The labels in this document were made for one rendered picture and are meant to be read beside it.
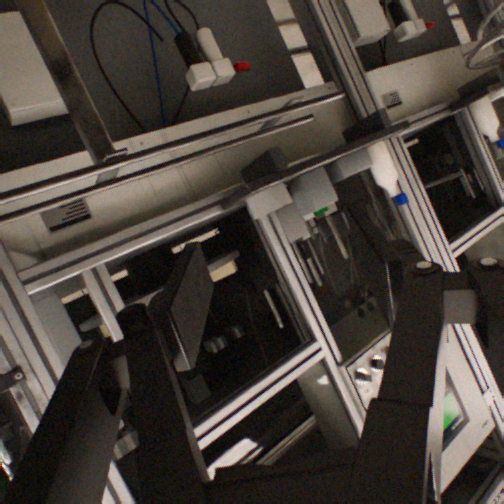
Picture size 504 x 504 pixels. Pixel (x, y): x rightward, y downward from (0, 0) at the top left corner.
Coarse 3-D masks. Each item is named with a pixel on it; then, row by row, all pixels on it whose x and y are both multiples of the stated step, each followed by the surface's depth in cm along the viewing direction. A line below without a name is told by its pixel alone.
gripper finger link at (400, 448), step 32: (416, 288) 13; (416, 320) 11; (416, 352) 10; (384, 384) 9; (416, 384) 9; (384, 416) 8; (416, 416) 8; (384, 448) 7; (416, 448) 7; (352, 480) 7; (384, 480) 7; (416, 480) 7
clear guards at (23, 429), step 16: (0, 400) 66; (0, 416) 66; (16, 416) 67; (0, 432) 66; (16, 432) 67; (0, 448) 65; (16, 448) 66; (0, 464) 65; (16, 464) 66; (0, 480) 65; (0, 496) 64
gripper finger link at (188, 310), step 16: (192, 256) 20; (176, 272) 18; (192, 272) 19; (208, 272) 22; (176, 288) 17; (192, 288) 18; (208, 288) 21; (160, 304) 16; (176, 304) 16; (192, 304) 18; (208, 304) 20; (160, 320) 15; (176, 320) 15; (192, 320) 17; (176, 336) 16; (192, 336) 17; (176, 352) 16; (192, 352) 16; (176, 368) 16
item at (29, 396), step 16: (0, 320) 68; (0, 336) 68; (0, 352) 67; (16, 352) 68; (0, 368) 67; (32, 368) 69; (32, 384) 69; (16, 400) 67; (32, 400) 68; (48, 400) 70; (32, 416) 68; (32, 432) 68
